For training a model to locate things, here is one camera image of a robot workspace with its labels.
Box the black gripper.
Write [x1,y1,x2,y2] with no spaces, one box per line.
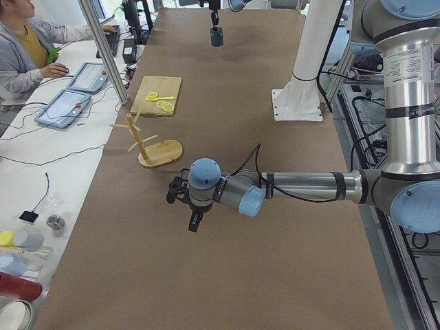
[208,0,220,29]
[166,168,212,232]

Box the dark teal cup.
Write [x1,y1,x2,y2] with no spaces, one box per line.
[210,26,223,47]

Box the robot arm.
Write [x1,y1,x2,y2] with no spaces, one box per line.
[166,1,439,233]
[197,0,249,29]

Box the wooden cup storage rack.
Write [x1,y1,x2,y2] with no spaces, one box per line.
[109,110,184,168]

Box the grey cup lying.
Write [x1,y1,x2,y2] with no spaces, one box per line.
[13,231,44,252]

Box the yellow plastic knife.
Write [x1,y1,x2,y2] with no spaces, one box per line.
[144,96,175,102]

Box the wooden cutting board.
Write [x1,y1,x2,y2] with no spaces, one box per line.
[130,76,182,116]

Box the lemon slice front left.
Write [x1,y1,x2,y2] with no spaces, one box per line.
[162,103,174,113]

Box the black keyboard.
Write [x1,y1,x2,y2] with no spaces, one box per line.
[104,25,120,57]

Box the blue teach pendant far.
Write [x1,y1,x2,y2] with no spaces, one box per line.
[67,62,109,94]

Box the blue teach pendant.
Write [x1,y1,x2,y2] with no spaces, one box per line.
[67,62,109,94]
[34,89,91,129]

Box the blue teach pendant near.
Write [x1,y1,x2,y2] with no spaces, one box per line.
[34,89,91,129]

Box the seated person grey hoodie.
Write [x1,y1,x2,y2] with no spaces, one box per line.
[0,0,118,104]

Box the red thermos bottle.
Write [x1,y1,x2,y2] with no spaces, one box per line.
[0,272,43,302]

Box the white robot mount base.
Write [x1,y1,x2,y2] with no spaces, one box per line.
[272,0,344,121]

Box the aluminium frame post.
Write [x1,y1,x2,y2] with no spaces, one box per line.
[78,0,129,105]

